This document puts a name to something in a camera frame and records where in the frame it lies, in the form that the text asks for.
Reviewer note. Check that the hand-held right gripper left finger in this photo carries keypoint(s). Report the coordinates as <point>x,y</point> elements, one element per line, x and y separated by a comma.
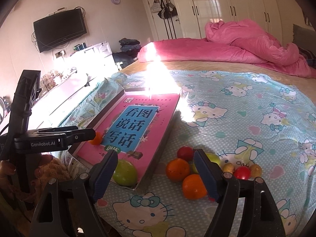
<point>106,175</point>

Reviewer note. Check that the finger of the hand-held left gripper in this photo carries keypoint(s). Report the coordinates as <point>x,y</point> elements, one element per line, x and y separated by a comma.
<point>56,129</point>
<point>81,135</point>

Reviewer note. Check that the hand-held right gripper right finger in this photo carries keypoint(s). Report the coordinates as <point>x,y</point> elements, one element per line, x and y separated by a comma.
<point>205,177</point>

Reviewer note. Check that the orange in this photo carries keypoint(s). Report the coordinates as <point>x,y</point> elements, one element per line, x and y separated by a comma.
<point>193,187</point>
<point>177,169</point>
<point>96,140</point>

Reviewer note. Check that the green mango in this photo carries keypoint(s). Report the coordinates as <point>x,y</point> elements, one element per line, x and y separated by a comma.
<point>124,175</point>
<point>214,158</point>

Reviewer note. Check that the large red tomato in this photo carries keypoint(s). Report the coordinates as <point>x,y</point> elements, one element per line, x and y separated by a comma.
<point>185,153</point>

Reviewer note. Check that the dark cardboard box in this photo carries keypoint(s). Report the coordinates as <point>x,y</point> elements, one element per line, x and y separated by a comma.
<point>158,160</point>

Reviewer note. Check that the person's left hand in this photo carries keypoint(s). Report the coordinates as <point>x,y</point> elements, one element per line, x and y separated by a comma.
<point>45,159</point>

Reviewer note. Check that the small brown fruit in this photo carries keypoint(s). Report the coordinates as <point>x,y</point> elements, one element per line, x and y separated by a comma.
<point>229,168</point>

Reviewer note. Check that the white desk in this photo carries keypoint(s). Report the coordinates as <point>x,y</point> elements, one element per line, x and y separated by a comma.
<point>61,91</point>

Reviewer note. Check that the small olive fruit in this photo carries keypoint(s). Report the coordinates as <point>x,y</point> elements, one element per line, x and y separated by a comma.
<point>256,170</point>

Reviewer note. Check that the pink picture book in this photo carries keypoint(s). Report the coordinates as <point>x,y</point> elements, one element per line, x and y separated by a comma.
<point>158,128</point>

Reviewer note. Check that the cat print bed sheet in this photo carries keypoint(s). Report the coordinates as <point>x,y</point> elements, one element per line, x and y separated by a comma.
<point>234,108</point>

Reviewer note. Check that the white drawer cabinet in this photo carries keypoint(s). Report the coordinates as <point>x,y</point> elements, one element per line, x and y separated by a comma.
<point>97,49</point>

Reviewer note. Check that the dark clothes pile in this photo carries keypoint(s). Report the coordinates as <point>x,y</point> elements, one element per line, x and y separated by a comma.
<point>123,58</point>

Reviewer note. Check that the pile of folded clothes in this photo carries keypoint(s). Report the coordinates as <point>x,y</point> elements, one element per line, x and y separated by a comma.
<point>128,44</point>

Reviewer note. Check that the tan bed blanket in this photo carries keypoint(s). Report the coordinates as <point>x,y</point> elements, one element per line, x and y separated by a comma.
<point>222,65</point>

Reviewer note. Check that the white door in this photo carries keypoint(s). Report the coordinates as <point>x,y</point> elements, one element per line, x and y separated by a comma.
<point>154,27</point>

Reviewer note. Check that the pink duvet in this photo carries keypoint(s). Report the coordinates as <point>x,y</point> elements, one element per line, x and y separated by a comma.
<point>246,42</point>

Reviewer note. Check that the grey hanging bag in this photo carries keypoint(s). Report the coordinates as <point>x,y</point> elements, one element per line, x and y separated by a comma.
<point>155,6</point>

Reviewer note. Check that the black hanging bag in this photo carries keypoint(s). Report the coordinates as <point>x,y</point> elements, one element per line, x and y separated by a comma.
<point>165,11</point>

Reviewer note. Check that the dark striped cloth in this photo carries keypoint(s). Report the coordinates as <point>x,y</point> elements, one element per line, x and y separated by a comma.
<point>308,55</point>

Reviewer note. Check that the white wardrobe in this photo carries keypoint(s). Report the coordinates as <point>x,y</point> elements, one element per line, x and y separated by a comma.
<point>209,5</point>

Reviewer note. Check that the green pillow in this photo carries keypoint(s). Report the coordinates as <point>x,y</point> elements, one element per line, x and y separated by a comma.
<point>304,35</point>

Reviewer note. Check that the wall socket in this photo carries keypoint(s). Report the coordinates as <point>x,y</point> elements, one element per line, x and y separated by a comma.
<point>60,53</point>

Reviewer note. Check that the black wall television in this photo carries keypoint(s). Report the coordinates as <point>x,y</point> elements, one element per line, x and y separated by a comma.
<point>59,29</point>

